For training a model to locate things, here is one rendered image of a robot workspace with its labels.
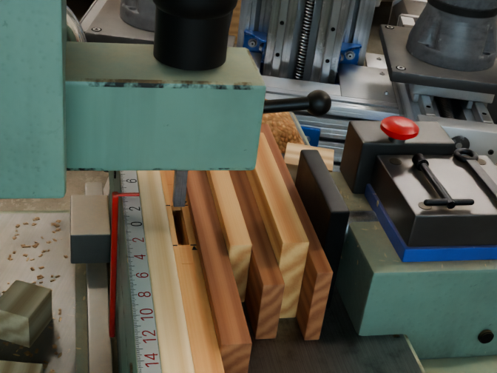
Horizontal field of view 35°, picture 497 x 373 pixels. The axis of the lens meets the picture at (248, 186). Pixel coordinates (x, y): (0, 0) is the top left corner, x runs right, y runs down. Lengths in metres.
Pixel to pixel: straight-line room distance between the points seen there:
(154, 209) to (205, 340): 0.14
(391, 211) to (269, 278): 0.11
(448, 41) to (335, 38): 0.21
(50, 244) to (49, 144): 0.33
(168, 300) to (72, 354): 0.20
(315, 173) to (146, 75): 0.15
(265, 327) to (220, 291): 0.05
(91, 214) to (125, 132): 0.25
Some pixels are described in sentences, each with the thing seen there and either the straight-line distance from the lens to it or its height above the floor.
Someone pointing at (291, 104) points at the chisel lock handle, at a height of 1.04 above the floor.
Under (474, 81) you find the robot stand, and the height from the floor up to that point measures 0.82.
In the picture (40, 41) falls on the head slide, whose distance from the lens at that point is 0.47.
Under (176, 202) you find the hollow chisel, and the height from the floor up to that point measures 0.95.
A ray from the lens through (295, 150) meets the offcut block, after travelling 0.74.
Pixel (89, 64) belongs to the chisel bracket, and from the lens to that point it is 0.55.
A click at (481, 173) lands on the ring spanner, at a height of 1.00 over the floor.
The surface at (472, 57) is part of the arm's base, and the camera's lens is 1.34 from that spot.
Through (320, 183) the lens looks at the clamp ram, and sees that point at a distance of 0.58.
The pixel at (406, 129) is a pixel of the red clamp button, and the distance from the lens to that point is 0.62.
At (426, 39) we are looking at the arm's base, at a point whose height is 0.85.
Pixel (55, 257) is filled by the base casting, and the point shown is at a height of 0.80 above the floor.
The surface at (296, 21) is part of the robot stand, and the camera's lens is 1.45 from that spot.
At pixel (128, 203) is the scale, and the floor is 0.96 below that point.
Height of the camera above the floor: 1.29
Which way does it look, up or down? 31 degrees down
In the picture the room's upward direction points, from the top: 7 degrees clockwise
